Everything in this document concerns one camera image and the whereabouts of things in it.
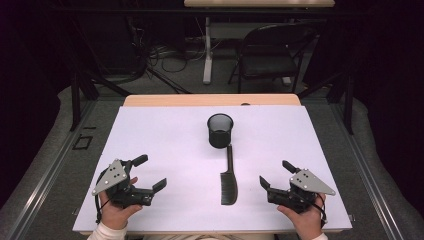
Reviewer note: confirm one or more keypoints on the white desk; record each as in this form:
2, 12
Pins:
207, 60

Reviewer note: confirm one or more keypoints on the person's right hand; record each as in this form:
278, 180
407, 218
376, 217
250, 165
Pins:
308, 223

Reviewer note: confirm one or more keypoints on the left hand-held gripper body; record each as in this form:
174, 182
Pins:
113, 178

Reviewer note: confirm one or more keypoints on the person's left hand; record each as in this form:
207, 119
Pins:
115, 215

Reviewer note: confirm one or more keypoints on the wooden table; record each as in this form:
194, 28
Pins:
200, 100

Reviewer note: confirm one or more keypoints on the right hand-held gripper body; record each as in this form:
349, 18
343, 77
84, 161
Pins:
310, 183

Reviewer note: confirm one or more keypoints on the black curtain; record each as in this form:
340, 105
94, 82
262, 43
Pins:
393, 66
26, 66

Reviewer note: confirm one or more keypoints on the black mesh cup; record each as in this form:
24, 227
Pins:
220, 138

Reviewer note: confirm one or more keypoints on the black folding chair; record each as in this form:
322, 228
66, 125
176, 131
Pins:
266, 65

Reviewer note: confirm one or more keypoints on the black metal frame stand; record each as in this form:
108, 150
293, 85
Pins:
349, 110
75, 106

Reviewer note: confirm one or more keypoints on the white board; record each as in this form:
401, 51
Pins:
166, 133

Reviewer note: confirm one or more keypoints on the black comb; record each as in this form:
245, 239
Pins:
229, 190

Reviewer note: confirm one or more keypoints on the metal floor rail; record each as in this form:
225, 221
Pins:
373, 186
43, 186

